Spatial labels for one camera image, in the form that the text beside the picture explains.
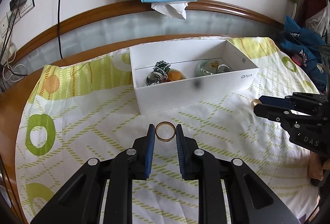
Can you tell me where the small green jade bangle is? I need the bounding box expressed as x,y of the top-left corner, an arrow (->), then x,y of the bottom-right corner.
195,60 -> 231,77

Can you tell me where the amber oval pendant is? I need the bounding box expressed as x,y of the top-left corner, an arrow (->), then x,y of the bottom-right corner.
167,69 -> 185,81

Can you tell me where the black hanging cable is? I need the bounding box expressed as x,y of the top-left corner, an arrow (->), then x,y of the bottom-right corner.
57,0 -> 76,60

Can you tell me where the large pale jade bangle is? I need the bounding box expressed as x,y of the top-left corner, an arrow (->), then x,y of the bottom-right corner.
145,72 -> 164,86

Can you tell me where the green stone silver bracelet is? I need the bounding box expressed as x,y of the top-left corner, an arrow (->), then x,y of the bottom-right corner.
153,60 -> 171,80

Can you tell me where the round pale jade disc pendant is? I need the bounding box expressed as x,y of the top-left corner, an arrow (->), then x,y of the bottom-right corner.
209,61 -> 220,72

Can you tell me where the white wall socket panel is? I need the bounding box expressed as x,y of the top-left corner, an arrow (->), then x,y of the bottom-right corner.
1,0 -> 35,38

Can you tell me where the white power strip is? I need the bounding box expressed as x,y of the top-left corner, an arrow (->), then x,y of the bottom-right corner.
1,42 -> 17,65

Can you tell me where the right hand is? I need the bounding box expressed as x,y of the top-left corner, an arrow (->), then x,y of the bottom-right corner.
308,152 -> 323,181

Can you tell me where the wooden headboard rail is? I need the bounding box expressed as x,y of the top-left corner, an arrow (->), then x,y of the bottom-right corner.
13,0 -> 284,64

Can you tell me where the gold band ring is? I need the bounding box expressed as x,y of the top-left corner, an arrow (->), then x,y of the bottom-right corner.
155,121 -> 177,141

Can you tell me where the green patterned white cloth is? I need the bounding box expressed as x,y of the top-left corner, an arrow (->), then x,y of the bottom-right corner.
15,37 -> 318,221

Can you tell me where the white vivo cardboard box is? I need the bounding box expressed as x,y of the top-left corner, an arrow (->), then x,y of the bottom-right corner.
129,37 -> 258,114

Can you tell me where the blue cloth bag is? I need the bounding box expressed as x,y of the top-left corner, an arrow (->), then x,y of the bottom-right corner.
275,16 -> 327,93

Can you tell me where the black wall charger plug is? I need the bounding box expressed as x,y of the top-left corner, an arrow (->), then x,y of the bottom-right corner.
9,0 -> 27,12

